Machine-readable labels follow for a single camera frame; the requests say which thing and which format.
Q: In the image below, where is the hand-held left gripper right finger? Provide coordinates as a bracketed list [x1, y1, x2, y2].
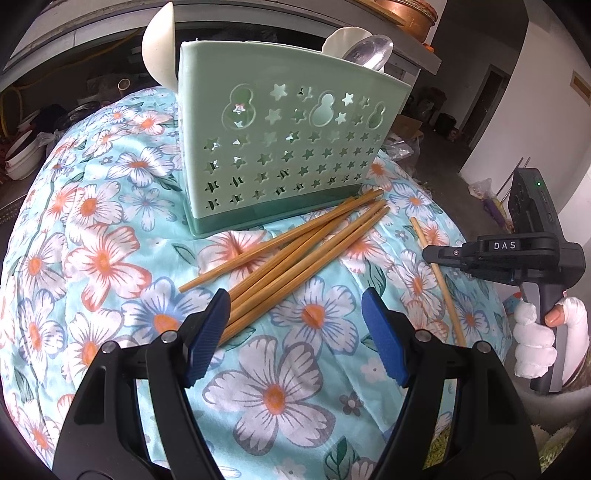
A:
[361, 287, 541, 480]

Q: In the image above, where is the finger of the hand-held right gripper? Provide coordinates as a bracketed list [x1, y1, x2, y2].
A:
[422, 239, 481, 277]

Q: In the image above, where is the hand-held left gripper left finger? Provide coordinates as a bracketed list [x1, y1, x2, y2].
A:
[53, 288, 232, 480]

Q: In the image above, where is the green plastic utensil holder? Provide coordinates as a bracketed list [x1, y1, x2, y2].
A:
[177, 39, 412, 239]

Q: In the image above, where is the metal spoon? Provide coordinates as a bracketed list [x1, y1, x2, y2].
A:
[344, 34, 393, 73]

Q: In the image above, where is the person's right hand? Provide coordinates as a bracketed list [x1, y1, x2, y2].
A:
[513, 296, 591, 379]

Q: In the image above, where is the purple dustpan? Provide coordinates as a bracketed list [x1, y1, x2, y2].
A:
[480, 196, 514, 232]

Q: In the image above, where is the floral blanket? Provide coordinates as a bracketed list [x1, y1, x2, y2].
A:
[0, 85, 515, 480]

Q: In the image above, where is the cardboard box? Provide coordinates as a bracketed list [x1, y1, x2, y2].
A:
[394, 115, 426, 140]

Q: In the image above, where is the dark cabinet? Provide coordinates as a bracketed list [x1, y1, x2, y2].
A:
[415, 87, 447, 121]

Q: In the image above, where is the fuzzy green white cloth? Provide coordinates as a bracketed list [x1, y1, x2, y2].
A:
[530, 383, 591, 480]

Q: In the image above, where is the copper pot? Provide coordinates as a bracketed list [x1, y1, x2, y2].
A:
[371, 0, 437, 31]

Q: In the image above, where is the small white ceramic spoon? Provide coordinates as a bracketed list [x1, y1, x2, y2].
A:
[321, 27, 373, 59]

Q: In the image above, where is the stack of white bowls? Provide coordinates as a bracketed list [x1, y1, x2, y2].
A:
[4, 108, 54, 182]

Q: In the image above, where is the large white ceramic spoon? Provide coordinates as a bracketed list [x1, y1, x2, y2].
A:
[141, 2, 181, 91]

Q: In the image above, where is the broom with metal handle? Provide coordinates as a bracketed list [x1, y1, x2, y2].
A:
[496, 156, 531, 199]

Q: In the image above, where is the wall plaque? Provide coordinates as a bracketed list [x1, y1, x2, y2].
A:
[570, 71, 591, 100]

